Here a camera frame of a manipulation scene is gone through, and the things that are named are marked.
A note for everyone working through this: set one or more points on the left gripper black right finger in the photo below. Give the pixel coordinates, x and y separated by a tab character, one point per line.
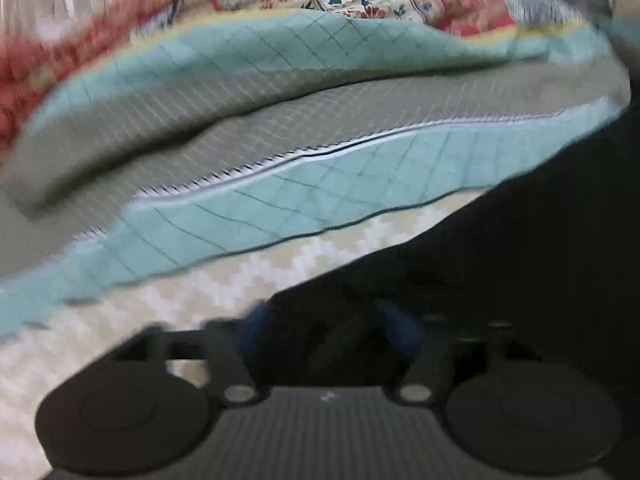
442	352

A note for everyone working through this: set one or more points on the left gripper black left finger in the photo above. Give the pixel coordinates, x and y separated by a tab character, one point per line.
223	344

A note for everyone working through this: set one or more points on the teal grey patterned bedsheet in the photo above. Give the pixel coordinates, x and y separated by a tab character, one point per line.
235	134

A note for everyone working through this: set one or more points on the red floral cloth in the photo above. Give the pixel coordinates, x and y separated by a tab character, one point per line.
30	69

